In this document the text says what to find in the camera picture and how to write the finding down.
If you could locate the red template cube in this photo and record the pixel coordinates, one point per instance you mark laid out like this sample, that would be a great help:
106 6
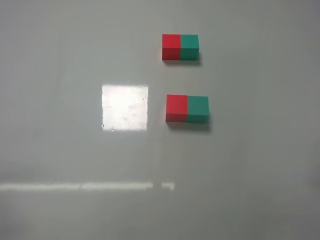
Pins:
171 47

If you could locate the green template cube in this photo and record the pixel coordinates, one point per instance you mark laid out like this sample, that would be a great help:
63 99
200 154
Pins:
189 47

